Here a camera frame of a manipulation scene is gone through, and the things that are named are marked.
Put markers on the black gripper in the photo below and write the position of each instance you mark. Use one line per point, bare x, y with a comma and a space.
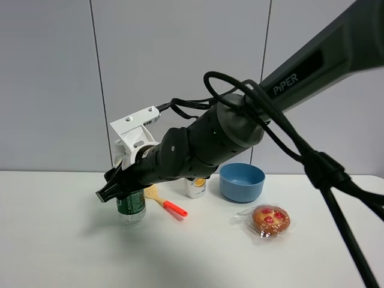
143, 173

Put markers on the clear water bottle green label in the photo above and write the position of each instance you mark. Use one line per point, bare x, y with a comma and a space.
131, 209

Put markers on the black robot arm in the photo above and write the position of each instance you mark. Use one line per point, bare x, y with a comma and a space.
237, 114

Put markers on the white shampoo bottle blue cap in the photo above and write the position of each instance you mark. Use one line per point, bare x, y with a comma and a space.
195, 187

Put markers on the blue plastic bowl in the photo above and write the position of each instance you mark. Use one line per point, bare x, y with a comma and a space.
240, 182

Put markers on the wrapped fruit pastry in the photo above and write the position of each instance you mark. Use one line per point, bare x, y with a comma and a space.
265, 221

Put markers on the yellow spatula orange handle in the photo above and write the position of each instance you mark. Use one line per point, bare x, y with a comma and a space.
152, 193

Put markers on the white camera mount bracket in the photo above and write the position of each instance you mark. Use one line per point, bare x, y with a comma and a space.
133, 135

